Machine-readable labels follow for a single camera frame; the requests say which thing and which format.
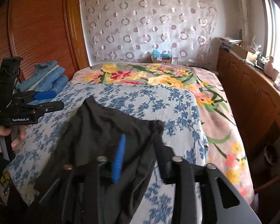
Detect stack of folded blue jeans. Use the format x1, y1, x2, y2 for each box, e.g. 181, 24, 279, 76
15, 60, 69, 95

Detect cardboard box with blue items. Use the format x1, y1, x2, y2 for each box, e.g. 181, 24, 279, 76
151, 50, 172, 64

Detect cardboard box on cabinet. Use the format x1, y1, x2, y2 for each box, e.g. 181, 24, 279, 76
232, 44, 258, 62

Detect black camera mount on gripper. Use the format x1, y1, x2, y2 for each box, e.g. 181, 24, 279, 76
0, 57, 23, 112

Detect person's left hand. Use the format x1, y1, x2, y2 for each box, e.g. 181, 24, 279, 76
0, 124, 26, 153

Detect black pants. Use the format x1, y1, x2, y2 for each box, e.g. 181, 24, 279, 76
35, 97, 164, 223

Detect blue floral white bed sheet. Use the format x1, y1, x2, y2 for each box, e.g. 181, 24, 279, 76
4, 82, 210, 224

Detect colourful floral pink blanket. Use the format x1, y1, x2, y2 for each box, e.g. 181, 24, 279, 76
70, 62, 254, 203

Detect circle patterned sheer curtain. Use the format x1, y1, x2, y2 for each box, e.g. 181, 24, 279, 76
80, 0, 217, 66

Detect brown louvred wooden wardrobe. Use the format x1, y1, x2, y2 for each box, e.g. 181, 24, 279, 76
0, 0, 89, 80

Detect pink bottle on cabinet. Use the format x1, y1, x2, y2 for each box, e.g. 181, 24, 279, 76
264, 56, 274, 78

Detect window with wooden frame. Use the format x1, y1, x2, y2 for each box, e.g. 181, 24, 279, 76
262, 0, 280, 72

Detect long wooden side cabinet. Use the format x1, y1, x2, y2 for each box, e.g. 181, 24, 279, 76
217, 49, 280, 190

